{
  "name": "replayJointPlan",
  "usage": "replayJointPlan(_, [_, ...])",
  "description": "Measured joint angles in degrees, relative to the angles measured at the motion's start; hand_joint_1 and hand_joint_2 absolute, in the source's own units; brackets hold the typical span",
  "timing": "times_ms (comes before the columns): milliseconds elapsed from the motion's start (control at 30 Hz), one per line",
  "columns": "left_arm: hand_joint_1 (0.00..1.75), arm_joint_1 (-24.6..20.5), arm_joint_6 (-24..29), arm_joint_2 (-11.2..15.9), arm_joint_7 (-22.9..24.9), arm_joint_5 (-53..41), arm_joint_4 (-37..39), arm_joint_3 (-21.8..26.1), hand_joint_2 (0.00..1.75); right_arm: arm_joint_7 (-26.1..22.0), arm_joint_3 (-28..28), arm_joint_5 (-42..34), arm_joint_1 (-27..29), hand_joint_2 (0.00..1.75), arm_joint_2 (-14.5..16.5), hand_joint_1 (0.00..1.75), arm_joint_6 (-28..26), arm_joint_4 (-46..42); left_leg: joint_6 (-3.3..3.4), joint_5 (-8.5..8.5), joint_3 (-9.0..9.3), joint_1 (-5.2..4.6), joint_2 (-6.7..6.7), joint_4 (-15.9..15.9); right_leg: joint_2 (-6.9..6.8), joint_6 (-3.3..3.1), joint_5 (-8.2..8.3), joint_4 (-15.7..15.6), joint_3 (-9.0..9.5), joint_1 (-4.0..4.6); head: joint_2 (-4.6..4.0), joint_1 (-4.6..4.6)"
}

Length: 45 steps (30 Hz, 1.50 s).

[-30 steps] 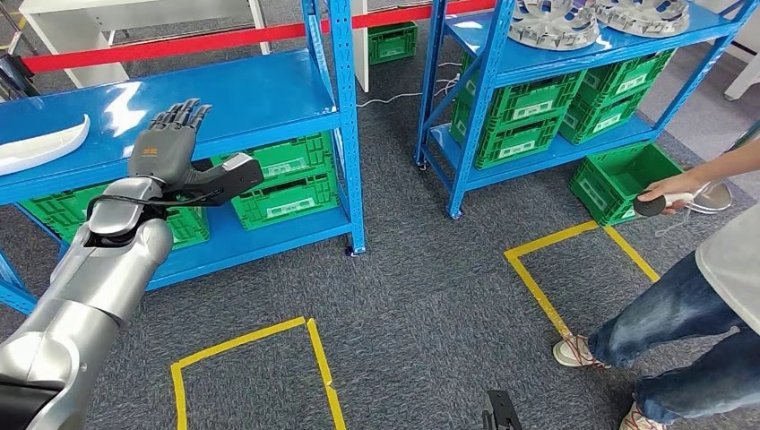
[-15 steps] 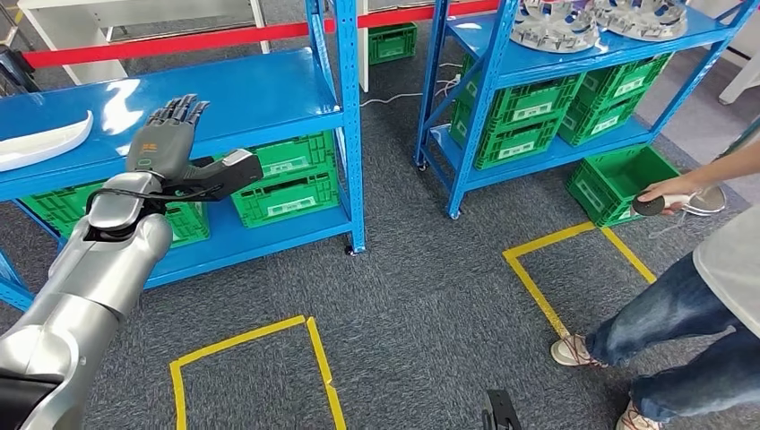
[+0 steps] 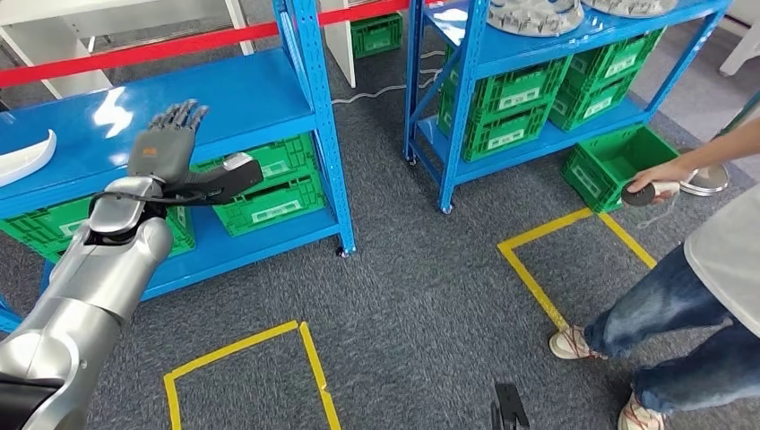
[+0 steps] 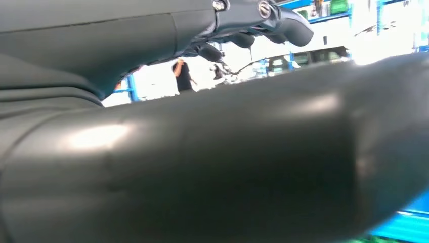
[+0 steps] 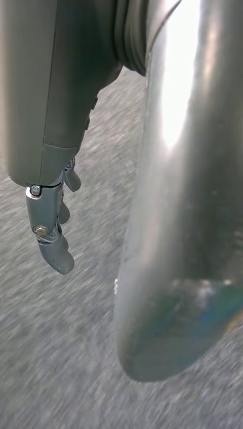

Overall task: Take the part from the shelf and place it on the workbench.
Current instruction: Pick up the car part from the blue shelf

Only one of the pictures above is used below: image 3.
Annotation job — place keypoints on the grey round metal part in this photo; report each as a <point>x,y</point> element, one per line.
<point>534,18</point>
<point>629,7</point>

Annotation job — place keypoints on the red barrier tape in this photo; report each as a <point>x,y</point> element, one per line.
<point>148,50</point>

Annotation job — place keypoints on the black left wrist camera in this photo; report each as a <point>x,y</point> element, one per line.
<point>231,181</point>

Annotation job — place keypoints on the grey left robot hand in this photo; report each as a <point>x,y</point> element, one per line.
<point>160,154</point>

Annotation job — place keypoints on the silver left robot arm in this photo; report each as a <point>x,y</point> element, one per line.
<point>101,267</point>

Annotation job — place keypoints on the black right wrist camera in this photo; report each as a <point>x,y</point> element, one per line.
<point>509,409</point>

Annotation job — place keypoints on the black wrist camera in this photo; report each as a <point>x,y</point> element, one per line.
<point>509,409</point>
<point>231,181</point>

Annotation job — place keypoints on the person's hand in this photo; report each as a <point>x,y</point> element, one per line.
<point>659,173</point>

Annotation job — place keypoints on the white curved plastic part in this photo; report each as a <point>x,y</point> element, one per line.
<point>30,160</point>

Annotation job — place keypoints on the person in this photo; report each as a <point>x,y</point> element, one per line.
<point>683,297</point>

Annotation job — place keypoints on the person's forearm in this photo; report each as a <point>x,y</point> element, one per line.
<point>724,148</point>

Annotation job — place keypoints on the white table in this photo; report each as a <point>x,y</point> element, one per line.
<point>745,53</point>

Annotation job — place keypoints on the blue metal shelf rack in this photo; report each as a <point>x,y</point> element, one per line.
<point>237,95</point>
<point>469,89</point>

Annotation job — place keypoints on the silver round stanchion base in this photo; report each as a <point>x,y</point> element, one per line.
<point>709,181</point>

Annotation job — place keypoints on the white and black controller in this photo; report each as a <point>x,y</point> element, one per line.
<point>638,196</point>

